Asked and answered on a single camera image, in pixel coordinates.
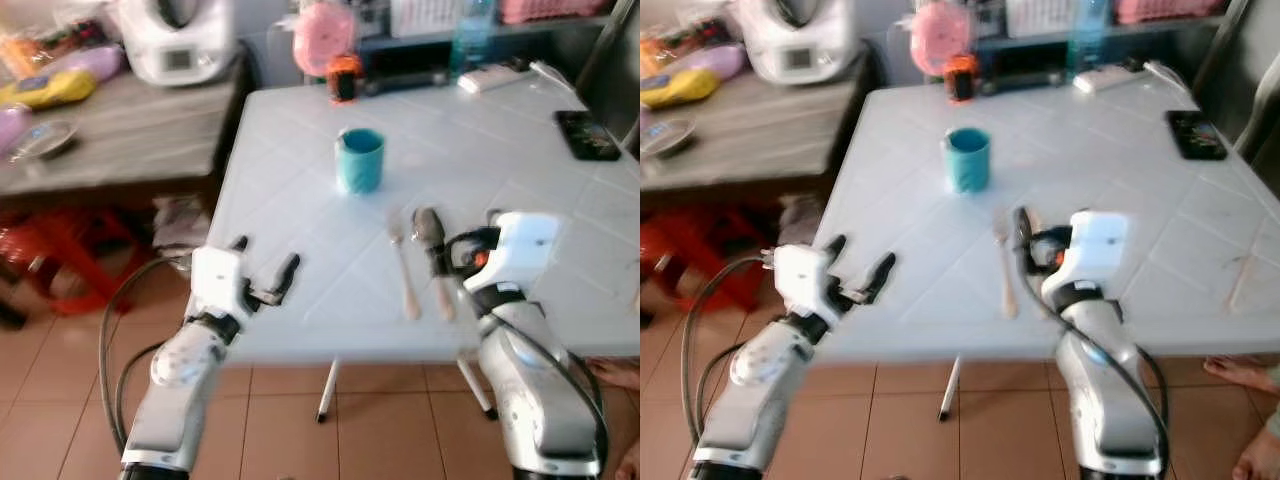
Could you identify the yellow package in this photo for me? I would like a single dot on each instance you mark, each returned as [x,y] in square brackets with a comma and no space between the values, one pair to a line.
[50,90]
[682,88]

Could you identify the red plastic stool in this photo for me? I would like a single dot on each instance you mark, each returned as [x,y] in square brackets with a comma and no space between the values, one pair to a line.
[70,250]
[690,250]

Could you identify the grey plastic bag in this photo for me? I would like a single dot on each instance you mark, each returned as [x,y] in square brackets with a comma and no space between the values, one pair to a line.
[800,218]
[182,228]

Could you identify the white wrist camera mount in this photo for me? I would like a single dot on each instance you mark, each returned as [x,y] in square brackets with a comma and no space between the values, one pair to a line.
[527,245]
[216,278]
[1097,245]
[800,280]

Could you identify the black box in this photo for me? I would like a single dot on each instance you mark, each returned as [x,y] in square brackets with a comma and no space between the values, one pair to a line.
[410,68]
[1028,66]

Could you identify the pink round fan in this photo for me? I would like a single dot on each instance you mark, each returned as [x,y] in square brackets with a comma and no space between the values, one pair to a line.
[322,38]
[940,38]

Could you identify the person bare foot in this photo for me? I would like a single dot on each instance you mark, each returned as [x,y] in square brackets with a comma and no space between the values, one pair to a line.
[1240,373]
[1260,458]
[630,462]
[615,373]

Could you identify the purple package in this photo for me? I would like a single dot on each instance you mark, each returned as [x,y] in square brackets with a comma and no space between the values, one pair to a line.
[90,62]
[718,62]

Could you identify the metal plate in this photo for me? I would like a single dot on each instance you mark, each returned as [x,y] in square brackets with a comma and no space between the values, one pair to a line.
[668,138]
[45,140]

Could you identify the pink basket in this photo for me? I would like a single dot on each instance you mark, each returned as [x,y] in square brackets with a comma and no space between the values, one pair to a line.
[555,10]
[1172,10]

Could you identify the orange snack bag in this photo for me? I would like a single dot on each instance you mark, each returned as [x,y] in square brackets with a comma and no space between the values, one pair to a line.
[654,52]
[22,55]

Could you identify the grey chair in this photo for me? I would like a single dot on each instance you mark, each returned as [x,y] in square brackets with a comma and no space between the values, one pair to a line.
[612,60]
[1245,70]

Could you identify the black phone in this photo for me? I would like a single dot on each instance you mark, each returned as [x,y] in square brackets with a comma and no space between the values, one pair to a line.
[588,136]
[1197,136]

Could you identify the orange and black jar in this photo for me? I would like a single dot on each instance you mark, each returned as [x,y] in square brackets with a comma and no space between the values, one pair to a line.
[344,80]
[962,80]

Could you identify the white basket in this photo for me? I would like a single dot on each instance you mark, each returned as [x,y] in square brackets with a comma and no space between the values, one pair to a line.
[425,17]
[1040,17]

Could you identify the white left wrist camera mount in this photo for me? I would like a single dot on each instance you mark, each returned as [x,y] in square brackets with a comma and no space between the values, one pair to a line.
[800,280]
[216,278]

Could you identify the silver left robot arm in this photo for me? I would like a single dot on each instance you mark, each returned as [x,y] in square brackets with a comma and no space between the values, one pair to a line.
[180,385]
[765,385]

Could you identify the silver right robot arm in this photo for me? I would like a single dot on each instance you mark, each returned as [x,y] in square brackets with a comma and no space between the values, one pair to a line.
[540,400]
[1105,400]

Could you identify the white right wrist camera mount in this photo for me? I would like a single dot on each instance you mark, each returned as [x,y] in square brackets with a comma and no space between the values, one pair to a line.
[1097,245]
[527,245]

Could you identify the teal cup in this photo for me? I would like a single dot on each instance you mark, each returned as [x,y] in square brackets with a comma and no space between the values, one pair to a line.
[359,162]
[968,162]

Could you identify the tan wooden stick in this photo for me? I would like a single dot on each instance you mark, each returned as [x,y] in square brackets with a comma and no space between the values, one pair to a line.
[1241,283]

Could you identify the grey side table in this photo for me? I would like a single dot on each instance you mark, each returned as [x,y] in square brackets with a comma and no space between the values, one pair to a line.
[770,135]
[140,140]

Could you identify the white power strip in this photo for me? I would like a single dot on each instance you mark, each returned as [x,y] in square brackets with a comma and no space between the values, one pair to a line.
[1103,79]
[488,79]

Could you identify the blue water bottle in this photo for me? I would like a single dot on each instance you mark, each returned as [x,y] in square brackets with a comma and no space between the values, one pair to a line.
[1088,38]
[474,38]

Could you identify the white kitchen appliance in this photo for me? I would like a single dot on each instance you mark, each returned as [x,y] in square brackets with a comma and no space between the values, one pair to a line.
[800,45]
[180,45]

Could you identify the white table leg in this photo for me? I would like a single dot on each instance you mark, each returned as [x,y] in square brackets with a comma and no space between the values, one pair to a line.
[950,390]
[478,388]
[328,390]

